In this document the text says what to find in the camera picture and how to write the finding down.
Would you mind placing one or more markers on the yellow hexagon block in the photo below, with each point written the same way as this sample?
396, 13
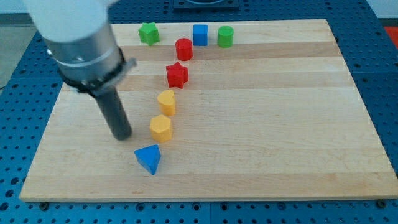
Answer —
161, 128

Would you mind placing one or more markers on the red star block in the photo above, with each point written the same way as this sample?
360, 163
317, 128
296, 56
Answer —
177, 75

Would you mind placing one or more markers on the red cylinder block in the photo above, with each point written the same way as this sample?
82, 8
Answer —
184, 49

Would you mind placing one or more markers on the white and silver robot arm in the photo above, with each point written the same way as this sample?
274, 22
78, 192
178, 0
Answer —
80, 39

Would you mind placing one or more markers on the green star block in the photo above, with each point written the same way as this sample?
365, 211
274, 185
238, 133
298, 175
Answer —
149, 33

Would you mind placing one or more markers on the green cylinder block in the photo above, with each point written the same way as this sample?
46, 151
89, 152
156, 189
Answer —
225, 36

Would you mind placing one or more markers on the blue triangle block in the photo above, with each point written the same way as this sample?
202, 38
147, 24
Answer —
149, 158

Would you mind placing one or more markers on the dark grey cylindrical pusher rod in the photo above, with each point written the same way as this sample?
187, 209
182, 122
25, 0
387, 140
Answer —
113, 111

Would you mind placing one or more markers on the light wooden board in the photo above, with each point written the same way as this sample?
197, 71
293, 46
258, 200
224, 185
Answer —
277, 116

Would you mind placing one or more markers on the blue cube block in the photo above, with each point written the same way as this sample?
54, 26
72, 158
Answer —
200, 34

